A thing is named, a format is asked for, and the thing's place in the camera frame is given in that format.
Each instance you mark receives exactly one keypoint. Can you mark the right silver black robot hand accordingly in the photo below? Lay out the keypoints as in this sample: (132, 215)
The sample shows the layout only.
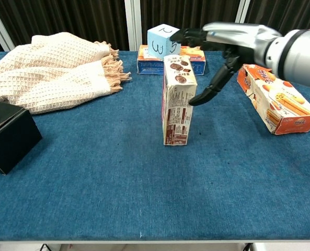
(238, 36)

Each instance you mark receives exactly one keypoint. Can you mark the white red cookie box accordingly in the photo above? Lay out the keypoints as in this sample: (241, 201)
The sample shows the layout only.
(177, 104)

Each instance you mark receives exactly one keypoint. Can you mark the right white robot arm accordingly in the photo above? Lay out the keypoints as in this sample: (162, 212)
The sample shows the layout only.
(296, 55)

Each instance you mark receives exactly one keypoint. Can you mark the orange biscuit box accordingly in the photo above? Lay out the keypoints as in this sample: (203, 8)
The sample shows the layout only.
(277, 102)

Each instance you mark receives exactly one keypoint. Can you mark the blue cracker box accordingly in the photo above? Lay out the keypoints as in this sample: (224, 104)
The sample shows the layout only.
(147, 66)

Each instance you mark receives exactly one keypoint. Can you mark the black cardboard box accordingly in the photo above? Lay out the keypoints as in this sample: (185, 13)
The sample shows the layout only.
(8, 138)

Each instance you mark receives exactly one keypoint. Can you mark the light blue numbered cube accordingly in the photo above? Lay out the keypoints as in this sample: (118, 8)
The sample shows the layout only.
(160, 41)

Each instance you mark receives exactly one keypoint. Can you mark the black pleated curtain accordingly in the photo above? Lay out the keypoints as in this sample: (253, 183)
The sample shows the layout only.
(66, 18)

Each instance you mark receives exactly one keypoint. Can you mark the blue table cloth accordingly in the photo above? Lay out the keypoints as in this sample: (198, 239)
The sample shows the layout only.
(118, 183)

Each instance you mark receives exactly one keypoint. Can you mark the cream woven fringed towel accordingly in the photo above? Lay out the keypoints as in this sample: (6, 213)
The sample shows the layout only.
(47, 73)

